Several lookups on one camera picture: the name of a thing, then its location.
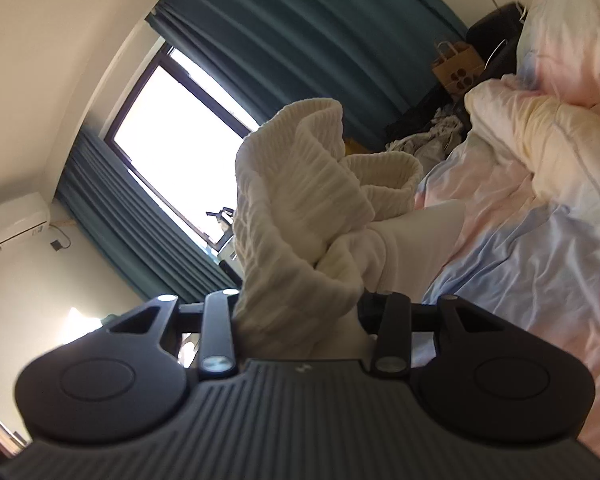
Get white sweatpants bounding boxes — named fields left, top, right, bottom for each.
left=233, top=99, right=465, bottom=360

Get pile of clothes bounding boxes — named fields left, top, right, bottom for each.
left=385, top=105, right=467, bottom=174

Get garment steamer stand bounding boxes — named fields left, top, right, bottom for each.
left=206, top=207, right=244, bottom=280

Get teal curtain far side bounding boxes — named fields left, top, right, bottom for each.
left=56, top=129, right=235, bottom=302

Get white air conditioner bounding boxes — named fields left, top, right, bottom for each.
left=0, top=192, right=50, bottom=253

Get brown paper bag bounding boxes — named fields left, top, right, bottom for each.
left=431, top=40, right=484, bottom=101

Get pastel duvet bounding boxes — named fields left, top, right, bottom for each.
left=465, top=0, right=600, bottom=226

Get teal curtain by bed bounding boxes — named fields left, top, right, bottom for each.
left=147, top=0, right=466, bottom=151

